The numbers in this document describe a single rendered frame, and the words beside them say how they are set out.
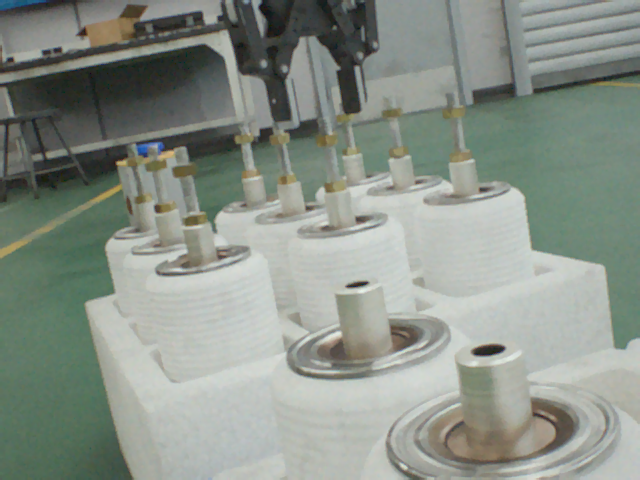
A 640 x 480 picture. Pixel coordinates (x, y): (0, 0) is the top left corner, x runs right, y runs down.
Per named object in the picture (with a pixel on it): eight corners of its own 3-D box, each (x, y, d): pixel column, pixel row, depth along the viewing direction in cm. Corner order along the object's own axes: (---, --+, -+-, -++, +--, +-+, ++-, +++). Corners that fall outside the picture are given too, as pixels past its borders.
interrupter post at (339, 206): (333, 235, 68) (325, 195, 67) (325, 231, 70) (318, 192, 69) (361, 229, 68) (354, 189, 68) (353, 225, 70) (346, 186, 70)
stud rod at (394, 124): (408, 170, 83) (396, 94, 82) (399, 172, 83) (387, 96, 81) (403, 170, 84) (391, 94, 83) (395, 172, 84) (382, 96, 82)
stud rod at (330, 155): (336, 212, 68) (320, 119, 67) (331, 211, 69) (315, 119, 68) (347, 209, 68) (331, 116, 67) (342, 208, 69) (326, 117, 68)
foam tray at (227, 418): (200, 637, 60) (143, 407, 57) (120, 450, 96) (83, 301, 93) (628, 461, 73) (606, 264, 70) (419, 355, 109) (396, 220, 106)
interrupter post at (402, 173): (393, 190, 85) (388, 158, 85) (417, 186, 85) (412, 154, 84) (392, 194, 83) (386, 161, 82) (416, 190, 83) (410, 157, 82)
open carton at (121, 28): (102, 52, 542) (94, 17, 537) (156, 41, 531) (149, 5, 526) (78, 54, 513) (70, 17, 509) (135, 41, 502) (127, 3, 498)
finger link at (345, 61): (347, 43, 68) (358, 105, 69) (374, 38, 70) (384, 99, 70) (335, 45, 69) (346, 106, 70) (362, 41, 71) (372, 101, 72)
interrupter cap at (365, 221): (309, 247, 65) (308, 239, 64) (289, 234, 72) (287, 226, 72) (402, 226, 66) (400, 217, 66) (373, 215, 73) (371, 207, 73)
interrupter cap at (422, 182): (371, 190, 88) (370, 183, 88) (443, 178, 87) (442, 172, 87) (363, 202, 81) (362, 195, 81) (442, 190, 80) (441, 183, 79)
